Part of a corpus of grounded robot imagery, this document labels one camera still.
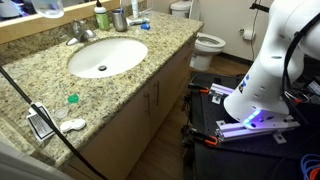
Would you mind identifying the clear plastic water bottle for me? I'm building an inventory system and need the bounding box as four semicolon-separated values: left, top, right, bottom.
31;0;64;18

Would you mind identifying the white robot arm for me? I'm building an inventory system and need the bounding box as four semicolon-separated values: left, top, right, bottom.
224;0;320;130

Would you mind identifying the green soap dispenser bottle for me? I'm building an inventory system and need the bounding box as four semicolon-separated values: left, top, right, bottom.
94;0;110;30

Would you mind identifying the orange black clamp rear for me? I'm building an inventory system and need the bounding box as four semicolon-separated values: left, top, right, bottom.
188;83;210;94

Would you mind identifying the orange black clamp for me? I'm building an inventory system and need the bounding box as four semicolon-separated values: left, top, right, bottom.
188;83;210;94
188;128;218;146

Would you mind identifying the white oval sink basin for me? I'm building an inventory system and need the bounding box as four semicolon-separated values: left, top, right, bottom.
68;38;148;78

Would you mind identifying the white toilet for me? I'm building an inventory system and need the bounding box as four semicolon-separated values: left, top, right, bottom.
170;0;226;71

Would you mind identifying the blue round cap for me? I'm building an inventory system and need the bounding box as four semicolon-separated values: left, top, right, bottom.
140;24;151;30

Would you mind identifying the white toothpaste tube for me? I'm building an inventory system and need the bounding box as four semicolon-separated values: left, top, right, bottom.
126;17;150;26

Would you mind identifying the wooden vanity cabinet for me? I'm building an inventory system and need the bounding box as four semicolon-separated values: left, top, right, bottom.
66;33;196;180

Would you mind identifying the stainless steel cup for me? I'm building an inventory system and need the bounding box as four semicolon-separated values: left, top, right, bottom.
112;9;127;32

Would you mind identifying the green contact lens cap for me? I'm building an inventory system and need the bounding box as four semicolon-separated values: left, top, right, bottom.
67;94;79;103

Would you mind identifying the white contact lens case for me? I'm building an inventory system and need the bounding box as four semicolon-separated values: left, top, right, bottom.
60;119;86;133

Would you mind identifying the chrome faucet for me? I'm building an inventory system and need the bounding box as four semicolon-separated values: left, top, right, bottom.
66;19;96;46

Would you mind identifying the clear round lid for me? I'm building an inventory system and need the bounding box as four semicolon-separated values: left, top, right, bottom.
55;107;69;119

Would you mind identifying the toilet paper roll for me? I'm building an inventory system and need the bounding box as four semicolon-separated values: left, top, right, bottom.
239;29;255;41

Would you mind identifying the black robot cart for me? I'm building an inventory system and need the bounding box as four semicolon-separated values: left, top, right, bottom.
182;72;320;180

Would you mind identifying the wood framed mirror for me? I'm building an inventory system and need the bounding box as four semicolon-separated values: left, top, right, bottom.
0;0;122;45

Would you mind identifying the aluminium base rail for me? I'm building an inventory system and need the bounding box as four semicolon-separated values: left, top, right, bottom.
215;116;300;144

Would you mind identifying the black power cable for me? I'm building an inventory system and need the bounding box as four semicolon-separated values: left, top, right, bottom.
0;65;109;180

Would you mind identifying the blue orange cable coil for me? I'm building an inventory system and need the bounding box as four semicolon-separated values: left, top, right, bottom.
300;153;320;180

